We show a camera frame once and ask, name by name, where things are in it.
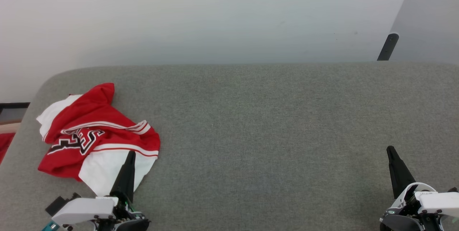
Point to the black pole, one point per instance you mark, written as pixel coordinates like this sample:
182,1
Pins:
387,48

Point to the black framed wooden furniture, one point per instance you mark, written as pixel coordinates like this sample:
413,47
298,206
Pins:
10,106

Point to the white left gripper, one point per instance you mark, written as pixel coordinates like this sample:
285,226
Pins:
86,209

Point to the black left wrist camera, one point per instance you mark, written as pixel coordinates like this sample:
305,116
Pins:
55,204

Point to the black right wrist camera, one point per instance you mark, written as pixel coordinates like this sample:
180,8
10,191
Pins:
453,189

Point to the red cloth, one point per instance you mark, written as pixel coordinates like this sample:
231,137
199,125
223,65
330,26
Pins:
4,145

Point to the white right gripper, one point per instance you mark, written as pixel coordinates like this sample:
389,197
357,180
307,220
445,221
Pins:
434,202

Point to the red and white jersey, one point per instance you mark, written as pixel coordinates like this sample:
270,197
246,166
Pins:
89,109

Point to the grey flat panel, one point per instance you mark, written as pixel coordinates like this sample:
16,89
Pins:
430,15

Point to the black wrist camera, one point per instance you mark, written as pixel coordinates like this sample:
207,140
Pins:
453,189
55,204

